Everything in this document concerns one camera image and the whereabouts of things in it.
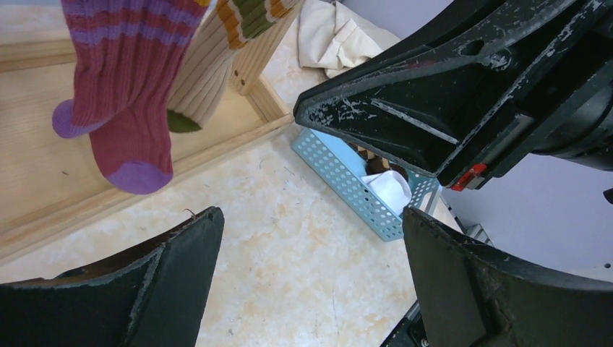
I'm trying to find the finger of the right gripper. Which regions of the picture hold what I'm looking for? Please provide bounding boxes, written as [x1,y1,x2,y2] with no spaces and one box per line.
[293,1,574,178]

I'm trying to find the purple pink striped sock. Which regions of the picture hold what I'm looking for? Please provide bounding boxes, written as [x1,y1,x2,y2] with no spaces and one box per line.
[52,0,215,194]

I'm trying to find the brown yellow argyle sock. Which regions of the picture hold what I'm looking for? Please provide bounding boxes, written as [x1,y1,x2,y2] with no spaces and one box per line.
[357,147,408,181]

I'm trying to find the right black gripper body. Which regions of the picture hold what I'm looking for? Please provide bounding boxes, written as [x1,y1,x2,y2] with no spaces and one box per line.
[438,1,612,191]

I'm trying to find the beige striped ribbed sock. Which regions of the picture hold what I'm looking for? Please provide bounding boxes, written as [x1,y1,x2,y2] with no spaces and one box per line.
[167,0,299,133]

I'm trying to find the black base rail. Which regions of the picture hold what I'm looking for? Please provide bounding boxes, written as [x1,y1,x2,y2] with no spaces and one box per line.
[380,301,429,347]

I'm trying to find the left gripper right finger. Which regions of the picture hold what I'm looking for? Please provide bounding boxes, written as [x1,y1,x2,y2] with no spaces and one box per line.
[403,207,612,346]

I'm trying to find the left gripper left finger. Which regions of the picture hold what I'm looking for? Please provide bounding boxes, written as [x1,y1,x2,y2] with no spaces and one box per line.
[1,207,225,346]

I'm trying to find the beige crumpled cloth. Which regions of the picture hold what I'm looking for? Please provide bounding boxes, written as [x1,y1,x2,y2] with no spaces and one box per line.
[298,0,400,78]

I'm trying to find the wooden hanger stand frame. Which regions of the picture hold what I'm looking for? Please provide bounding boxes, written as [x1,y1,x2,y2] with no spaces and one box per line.
[1,1,301,263]

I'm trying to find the light blue plastic basket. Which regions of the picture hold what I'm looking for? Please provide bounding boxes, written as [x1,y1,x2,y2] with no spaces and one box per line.
[291,129,440,241]

